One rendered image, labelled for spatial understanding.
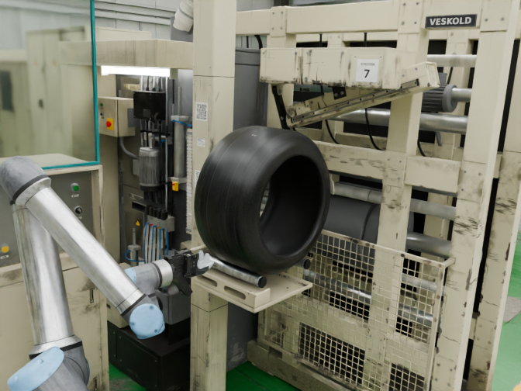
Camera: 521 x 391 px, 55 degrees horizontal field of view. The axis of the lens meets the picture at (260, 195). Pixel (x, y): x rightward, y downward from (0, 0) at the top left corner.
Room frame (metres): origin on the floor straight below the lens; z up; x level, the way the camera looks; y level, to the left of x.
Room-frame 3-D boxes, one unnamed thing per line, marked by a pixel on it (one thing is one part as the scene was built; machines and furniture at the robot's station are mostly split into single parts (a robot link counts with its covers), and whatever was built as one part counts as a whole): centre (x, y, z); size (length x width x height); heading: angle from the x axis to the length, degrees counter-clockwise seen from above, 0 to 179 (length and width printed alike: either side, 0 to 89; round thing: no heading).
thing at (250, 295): (1.89, 0.11, 0.84); 0.36 x 0.09 x 0.06; 48
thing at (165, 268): (1.54, 0.32, 1.02); 0.10 x 0.05 x 0.09; 48
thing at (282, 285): (1.99, 0.01, 0.80); 0.37 x 0.36 x 0.02; 138
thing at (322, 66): (2.13, -0.28, 1.71); 0.61 x 0.25 x 0.15; 48
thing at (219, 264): (1.89, 0.10, 0.90); 0.35 x 0.05 x 0.05; 48
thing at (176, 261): (1.60, 0.26, 1.02); 0.12 x 0.08 x 0.09; 138
